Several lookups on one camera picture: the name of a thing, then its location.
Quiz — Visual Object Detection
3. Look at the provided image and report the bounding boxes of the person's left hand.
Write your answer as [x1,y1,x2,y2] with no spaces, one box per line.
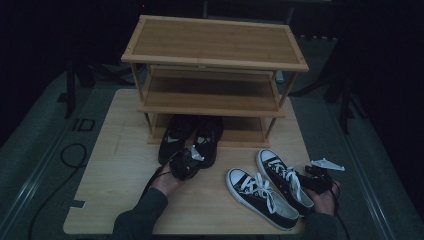
[151,164,188,197]

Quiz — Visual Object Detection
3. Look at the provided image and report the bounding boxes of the dark metal stand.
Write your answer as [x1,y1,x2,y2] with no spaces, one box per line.
[55,54,101,120]
[289,33,368,135]

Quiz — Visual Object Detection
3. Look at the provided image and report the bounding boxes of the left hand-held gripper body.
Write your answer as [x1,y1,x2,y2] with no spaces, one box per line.
[169,144,205,182]

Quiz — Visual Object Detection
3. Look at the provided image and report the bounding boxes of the black and white canvas sneaker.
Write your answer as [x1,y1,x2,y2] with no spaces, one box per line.
[225,167,301,232]
[255,148,315,217]

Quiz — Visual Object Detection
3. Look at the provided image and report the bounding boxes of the black leather shoe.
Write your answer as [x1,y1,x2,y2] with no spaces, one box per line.
[157,114,195,166]
[192,115,225,170]

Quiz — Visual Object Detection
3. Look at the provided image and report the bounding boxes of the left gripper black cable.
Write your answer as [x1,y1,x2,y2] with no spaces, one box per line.
[141,152,183,201]

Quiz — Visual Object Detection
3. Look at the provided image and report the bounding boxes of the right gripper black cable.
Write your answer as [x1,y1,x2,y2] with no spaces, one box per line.
[329,181,352,240]

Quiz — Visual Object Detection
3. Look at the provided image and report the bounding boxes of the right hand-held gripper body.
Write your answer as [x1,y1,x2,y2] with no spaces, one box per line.
[299,157,346,195]

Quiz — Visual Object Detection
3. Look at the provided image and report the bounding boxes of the wooden three-tier shoe rack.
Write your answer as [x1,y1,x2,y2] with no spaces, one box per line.
[120,14,310,149]

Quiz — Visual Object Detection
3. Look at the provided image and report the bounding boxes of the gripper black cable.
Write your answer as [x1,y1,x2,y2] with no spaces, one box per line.
[329,181,352,240]
[141,152,183,201]

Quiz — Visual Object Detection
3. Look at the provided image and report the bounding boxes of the black cable on floor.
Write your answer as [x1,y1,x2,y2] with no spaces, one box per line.
[27,142,88,240]

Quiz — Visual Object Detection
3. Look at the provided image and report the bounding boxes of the person's right hand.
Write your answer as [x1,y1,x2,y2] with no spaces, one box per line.
[304,179,342,216]

